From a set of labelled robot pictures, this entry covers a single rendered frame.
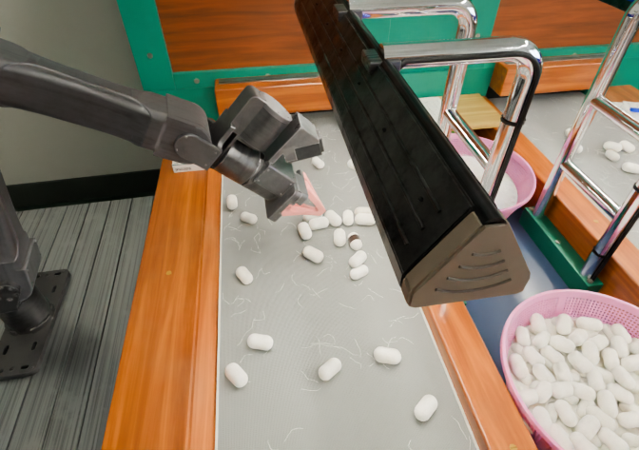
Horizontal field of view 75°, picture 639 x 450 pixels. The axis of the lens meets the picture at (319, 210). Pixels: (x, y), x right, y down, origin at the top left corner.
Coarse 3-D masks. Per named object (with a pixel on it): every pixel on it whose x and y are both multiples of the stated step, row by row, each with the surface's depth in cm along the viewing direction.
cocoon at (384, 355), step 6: (378, 348) 55; (384, 348) 55; (390, 348) 55; (378, 354) 54; (384, 354) 54; (390, 354) 54; (396, 354) 54; (378, 360) 54; (384, 360) 54; (390, 360) 54; (396, 360) 54
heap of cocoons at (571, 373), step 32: (544, 320) 62; (576, 320) 61; (512, 352) 58; (544, 352) 57; (576, 352) 56; (608, 352) 56; (544, 384) 53; (576, 384) 53; (608, 384) 53; (544, 416) 50; (576, 416) 52; (608, 416) 50; (576, 448) 48; (608, 448) 48
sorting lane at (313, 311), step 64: (320, 128) 100; (320, 192) 82; (256, 256) 70; (384, 256) 70; (256, 320) 60; (320, 320) 60; (384, 320) 60; (256, 384) 53; (320, 384) 53; (384, 384) 53; (448, 384) 53; (256, 448) 48; (320, 448) 48; (384, 448) 48; (448, 448) 48
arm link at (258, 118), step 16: (240, 96) 55; (256, 96) 53; (224, 112) 56; (240, 112) 53; (256, 112) 54; (272, 112) 54; (224, 128) 54; (240, 128) 55; (256, 128) 55; (272, 128) 55; (176, 144) 51; (192, 144) 52; (208, 144) 52; (256, 144) 56; (192, 160) 53; (208, 160) 54
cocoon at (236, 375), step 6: (228, 366) 53; (234, 366) 53; (240, 366) 54; (228, 372) 53; (234, 372) 52; (240, 372) 52; (228, 378) 53; (234, 378) 52; (240, 378) 52; (246, 378) 52; (234, 384) 52; (240, 384) 52
